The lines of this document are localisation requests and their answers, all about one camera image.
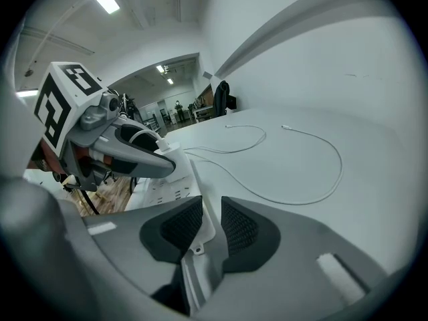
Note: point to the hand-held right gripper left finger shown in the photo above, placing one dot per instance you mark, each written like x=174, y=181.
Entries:
x=133, y=246

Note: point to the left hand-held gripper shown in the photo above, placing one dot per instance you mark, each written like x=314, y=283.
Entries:
x=67, y=92

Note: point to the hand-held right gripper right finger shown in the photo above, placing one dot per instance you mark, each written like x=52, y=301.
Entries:
x=294, y=252

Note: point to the white power strip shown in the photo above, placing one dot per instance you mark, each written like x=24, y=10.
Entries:
x=180, y=187

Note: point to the person's left hand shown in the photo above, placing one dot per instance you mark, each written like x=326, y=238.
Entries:
x=82, y=153

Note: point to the white table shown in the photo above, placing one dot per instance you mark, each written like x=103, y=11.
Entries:
x=202, y=109

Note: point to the black jacket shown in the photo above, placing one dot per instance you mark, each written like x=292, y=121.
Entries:
x=221, y=97

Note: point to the black office chair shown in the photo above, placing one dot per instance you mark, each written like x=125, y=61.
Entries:
x=232, y=103

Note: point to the ceiling spot lamp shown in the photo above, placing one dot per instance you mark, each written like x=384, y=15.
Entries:
x=28, y=72

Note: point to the white ceiling pipe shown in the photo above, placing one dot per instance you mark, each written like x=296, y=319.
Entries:
x=57, y=40

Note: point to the small grey wall box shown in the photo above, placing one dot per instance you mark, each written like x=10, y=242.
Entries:
x=208, y=75

